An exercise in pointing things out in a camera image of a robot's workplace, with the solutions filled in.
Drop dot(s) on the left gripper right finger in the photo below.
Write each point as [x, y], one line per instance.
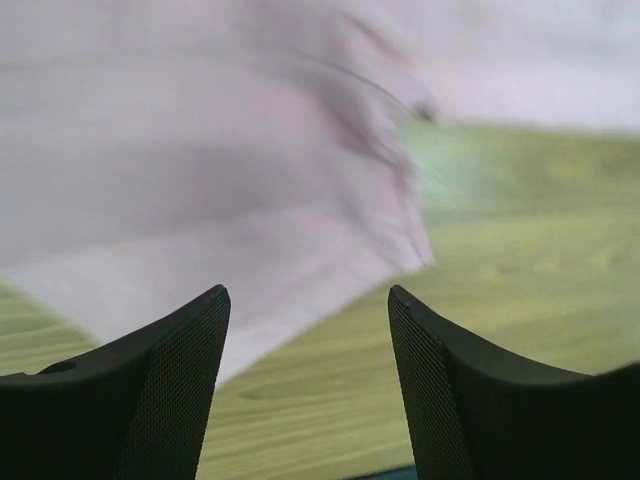
[478, 411]

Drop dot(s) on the pink t shirt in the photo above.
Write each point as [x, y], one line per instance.
[152, 149]

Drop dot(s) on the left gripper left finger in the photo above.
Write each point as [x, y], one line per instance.
[135, 408]

